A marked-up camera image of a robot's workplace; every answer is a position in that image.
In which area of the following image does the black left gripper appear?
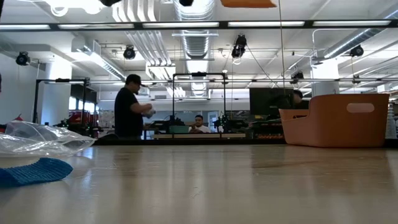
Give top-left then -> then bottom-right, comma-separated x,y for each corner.
98,0 -> 195,7

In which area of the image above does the orange elastic bandage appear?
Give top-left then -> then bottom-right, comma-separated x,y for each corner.
220,0 -> 277,9

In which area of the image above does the blue elastic bandage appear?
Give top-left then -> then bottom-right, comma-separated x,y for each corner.
0,157 -> 74,189

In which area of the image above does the black overhead crossbar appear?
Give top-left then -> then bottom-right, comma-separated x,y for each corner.
0,19 -> 398,31

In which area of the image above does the black ceiling spotlight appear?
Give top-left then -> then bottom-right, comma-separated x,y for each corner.
15,51 -> 31,67
231,34 -> 248,59
290,70 -> 305,85
349,44 -> 364,58
123,45 -> 137,60

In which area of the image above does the person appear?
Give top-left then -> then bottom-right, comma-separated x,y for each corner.
270,89 -> 310,110
114,73 -> 156,140
188,114 -> 212,134

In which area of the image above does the white board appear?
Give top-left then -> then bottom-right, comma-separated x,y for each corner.
98,109 -> 116,129

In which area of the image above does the clear plastic bag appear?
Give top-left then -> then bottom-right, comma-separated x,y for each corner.
0,120 -> 97,158

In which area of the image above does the background wooden workbench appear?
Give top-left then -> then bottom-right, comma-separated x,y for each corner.
151,133 -> 247,139

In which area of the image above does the black monitor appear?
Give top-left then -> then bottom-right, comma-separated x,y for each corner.
249,88 -> 295,118

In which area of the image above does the orange plastic bin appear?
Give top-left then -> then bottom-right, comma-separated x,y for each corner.
279,93 -> 390,149

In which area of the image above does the stack of white cups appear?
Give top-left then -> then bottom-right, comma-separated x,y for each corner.
385,102 -> 398,140

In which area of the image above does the black background rig frame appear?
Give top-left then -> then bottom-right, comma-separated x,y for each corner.
172,72 -> 227,139
33,77 -> 91,125

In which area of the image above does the silver ribbed ventilation duct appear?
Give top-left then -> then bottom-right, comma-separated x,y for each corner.
172,0 -> 218,60
320,9 -> 398,60

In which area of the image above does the black metal table frame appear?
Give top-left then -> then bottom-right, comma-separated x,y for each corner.
93,138 -> 398,146

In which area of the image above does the thin hanging cable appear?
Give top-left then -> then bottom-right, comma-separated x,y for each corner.
278,0 -> 285,94

